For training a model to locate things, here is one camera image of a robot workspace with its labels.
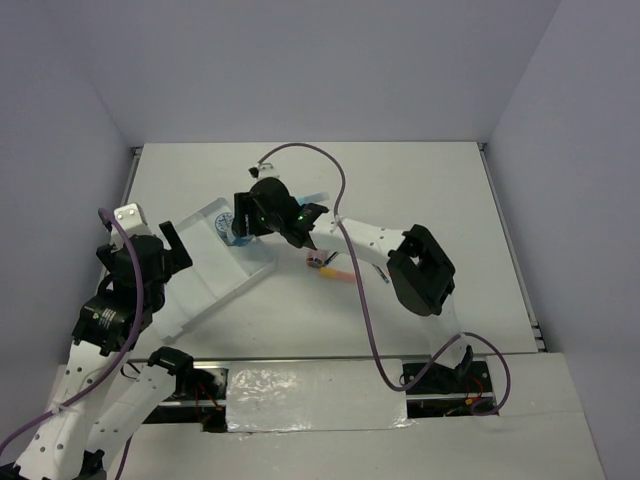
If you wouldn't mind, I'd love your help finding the white divided plastic tray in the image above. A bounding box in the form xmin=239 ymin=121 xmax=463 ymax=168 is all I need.
xmin=152 ymin=198 xmax=276 ymax=343

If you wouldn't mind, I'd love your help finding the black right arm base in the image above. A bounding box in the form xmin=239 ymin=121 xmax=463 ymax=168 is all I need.
xmin=405 ymin=346 xmax=497 ymax=419

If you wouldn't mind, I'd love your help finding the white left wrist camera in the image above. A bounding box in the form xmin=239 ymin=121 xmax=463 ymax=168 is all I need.
xmin=113 ymin=203 xmax=151 ymax=237

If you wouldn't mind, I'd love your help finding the silver foil sheet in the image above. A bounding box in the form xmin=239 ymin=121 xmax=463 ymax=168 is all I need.
xmin=226 ymin=360 xmax=412 ymax=433

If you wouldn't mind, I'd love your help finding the blue round container in tray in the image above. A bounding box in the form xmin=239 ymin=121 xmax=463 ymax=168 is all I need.
xmin=214 ymin=211 xmax=233 ymax=238

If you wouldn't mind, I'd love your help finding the yellow pink highlighter pen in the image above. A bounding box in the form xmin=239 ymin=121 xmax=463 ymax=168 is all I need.
xmin=319 ymin=267 xmax=356 ymax=283

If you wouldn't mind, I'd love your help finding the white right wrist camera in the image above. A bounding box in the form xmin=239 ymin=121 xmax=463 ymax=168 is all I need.
xmin=249 ymin=161 xmax=279 ymax=181

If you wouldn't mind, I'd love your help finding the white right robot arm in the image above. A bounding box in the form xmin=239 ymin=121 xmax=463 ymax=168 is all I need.
xmin=232 ymin=177 xmax=470 ymax=391

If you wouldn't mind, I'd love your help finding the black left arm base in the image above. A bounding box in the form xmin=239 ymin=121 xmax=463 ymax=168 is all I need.
xmin=127 ymin=347 xmax=228 ymax=433

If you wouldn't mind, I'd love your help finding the pink sticky notes tube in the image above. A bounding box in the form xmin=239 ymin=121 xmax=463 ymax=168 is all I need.
xmin=306 ymin=250 xmax=327 ymax=269

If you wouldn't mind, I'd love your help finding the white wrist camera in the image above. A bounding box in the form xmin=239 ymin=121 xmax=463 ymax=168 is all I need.
xmin=249 ymin=161 xmax=279 ymax=181
xmin=113 ymin=203 xmax=151 ymax=237

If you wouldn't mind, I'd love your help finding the blue round splash-lid container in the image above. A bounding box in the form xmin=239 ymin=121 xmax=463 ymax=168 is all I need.
xmin=225 ymin=230 xmax=253 ymax=247

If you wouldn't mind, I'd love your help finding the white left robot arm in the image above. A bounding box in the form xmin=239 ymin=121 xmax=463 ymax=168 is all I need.
xmin=1 ymin=217 xmax=196 ymax=479

